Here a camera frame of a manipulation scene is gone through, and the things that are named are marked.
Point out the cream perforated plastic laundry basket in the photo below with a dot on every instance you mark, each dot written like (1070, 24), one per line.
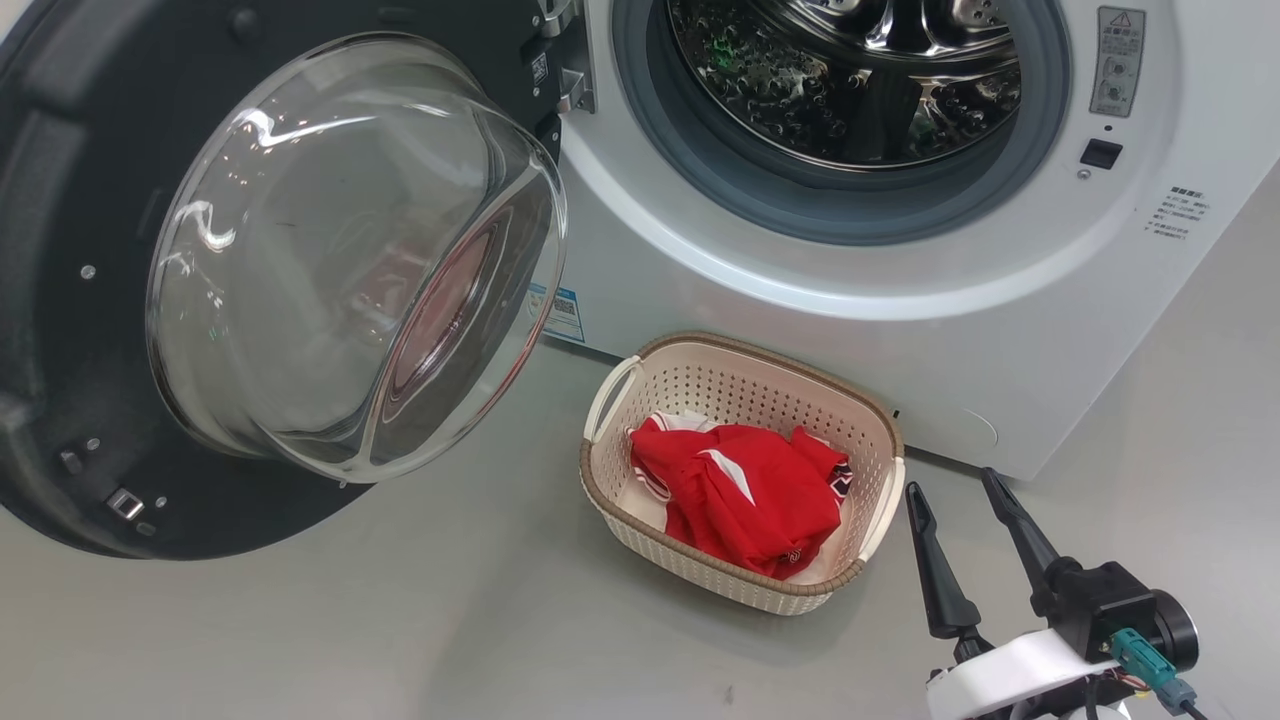
(740, 385)

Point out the red garment with white stripes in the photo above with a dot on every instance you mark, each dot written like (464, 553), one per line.
(750, 500)

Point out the black round glass washer door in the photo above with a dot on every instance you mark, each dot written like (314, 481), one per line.
(90, 300)

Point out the blue energy label sticker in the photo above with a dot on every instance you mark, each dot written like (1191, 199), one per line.
(565, 315)

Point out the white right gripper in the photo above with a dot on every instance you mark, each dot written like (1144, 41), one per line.
(1010, 670)

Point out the grey warning label sticker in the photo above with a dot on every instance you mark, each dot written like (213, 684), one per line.
(1117, 60)

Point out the teal right camera connector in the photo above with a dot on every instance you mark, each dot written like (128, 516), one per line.
(1140, 660)

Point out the white front-load washing machine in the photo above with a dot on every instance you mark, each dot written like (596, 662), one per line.
(900, 320)

